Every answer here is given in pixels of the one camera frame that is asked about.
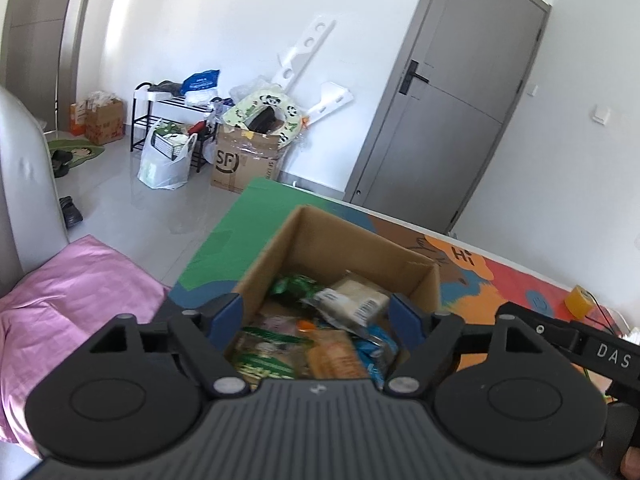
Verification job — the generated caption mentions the grey door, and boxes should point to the grey door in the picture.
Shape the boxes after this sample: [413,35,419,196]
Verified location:
[345,0,553,235]

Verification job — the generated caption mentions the orange carton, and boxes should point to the orange carton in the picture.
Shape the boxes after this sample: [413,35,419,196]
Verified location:
[69,102,88,136]

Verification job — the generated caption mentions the green foil snack packet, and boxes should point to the green foil snack packet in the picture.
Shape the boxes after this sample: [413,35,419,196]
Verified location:
[270,274,326,303]

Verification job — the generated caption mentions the colourful printed table mat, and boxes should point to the colourful printed table mat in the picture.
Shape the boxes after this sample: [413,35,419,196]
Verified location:
[167,177,640,411]

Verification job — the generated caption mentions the panda print cushion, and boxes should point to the panda print cushion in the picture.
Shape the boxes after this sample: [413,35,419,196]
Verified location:
[222,87,303,147]

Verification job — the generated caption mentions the white plastic boards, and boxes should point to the white plastic boards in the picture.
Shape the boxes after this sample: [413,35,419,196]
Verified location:
[271,16,335,92]

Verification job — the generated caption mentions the pink pillow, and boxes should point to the pink pillow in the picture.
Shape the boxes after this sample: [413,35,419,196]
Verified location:
[0,235,173,461]

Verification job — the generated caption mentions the dark slippers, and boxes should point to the dark slippers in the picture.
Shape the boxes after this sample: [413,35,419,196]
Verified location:
[50,150,76,178]

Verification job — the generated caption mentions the clear plastic bag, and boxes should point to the clear plastic bag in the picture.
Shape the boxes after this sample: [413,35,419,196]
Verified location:
[229,76,277,108]

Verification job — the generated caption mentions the short white foam board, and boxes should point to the short white foam board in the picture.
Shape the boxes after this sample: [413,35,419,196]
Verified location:
[306,81,355,117]

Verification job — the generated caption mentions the white plastic bag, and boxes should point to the white plastic bag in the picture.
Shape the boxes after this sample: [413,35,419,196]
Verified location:
[137,119,198,191]

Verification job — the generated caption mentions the tan biscuit packet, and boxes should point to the tan biscuit packet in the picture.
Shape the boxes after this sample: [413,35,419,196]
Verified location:
[305,327,371,381]

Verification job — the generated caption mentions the grey wardrobe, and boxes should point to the grey wardrobe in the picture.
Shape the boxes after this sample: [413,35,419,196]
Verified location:
[0,0,101,133]

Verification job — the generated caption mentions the printed cardboard box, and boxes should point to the printed cardboard box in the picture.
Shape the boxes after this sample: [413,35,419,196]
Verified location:
[210,122,288,195]

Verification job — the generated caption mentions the blue plastic bag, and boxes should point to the blue plastic bag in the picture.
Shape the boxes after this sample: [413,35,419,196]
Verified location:
[180,69,221,96]

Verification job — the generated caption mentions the blue snack packet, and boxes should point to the blue snack packet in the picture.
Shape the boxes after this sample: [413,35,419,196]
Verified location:
[352,325,401,391]

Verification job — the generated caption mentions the yellow tape roll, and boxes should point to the yellow tape roll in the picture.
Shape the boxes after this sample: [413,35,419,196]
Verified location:
[565,285,595,318]

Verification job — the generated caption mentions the black door handle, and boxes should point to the black door handle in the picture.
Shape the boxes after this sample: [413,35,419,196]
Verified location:
[398,60,431,96]

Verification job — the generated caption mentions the green cracker packet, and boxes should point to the green cracker packet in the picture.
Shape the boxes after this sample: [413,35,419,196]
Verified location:
[227,327,313,391]

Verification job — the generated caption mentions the small brown cardboard box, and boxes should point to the small brown cardboard box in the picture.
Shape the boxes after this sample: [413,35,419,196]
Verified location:
[85,97,126,146]

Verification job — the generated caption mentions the green floor rug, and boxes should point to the green floor rug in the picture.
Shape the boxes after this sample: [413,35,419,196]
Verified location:
[47,140,107,171]

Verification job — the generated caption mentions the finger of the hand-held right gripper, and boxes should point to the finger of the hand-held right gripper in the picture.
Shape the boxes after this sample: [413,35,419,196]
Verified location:
[499,301,578,351]

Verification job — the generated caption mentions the cream snack packet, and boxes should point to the cream snack packet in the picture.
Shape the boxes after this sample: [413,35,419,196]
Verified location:
[332,271,391,306]

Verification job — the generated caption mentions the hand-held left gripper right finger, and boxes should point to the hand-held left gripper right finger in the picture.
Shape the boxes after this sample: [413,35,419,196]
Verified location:
[384,292,545,401]

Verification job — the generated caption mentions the black shoe rack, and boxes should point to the black shoe rack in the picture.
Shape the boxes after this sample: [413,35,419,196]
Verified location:
[131,82,221,173]

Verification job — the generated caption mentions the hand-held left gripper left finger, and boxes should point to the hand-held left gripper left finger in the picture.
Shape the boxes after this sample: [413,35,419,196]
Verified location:
[87,292,251,401]

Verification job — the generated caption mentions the black shoes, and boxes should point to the black shoes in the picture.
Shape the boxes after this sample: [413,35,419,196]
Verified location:
[59,196,84,230]

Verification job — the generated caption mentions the black and white snack packet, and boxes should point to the black and white snack packet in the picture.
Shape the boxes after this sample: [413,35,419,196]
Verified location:
[302,287,383,333]

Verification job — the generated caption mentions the white padded headboard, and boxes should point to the white padded headboard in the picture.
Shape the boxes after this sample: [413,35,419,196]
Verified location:
[0,85,70,301]

